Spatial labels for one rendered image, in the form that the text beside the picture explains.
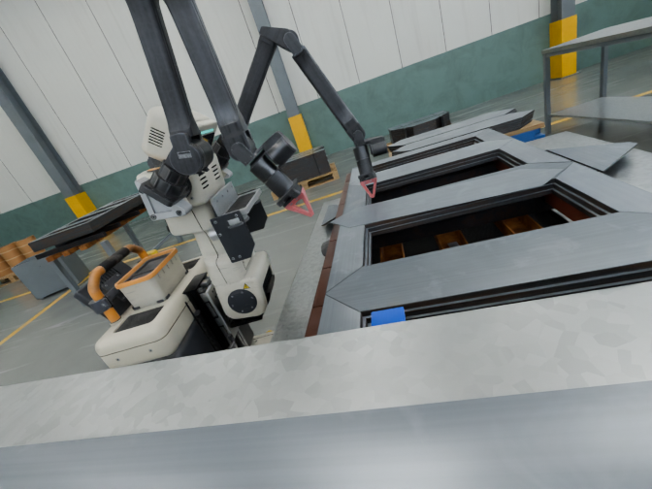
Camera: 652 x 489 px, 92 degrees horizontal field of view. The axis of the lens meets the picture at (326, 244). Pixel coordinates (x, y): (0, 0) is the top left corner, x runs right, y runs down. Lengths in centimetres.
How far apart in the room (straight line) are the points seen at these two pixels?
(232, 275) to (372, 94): 734
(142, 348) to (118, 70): 843
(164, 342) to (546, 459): 107
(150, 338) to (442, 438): 103
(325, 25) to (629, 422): 815
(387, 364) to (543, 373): 11
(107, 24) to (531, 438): 939
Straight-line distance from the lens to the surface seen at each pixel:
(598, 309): 33
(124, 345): 122
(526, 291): 68
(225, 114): 83
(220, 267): 112
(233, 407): 32
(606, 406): 23
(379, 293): 70
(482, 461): 21
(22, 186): 1139
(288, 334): 99
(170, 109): 88
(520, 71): 930
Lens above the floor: 126
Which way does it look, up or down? 24 degrees down
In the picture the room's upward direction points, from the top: 20 degrees counter-clockwise
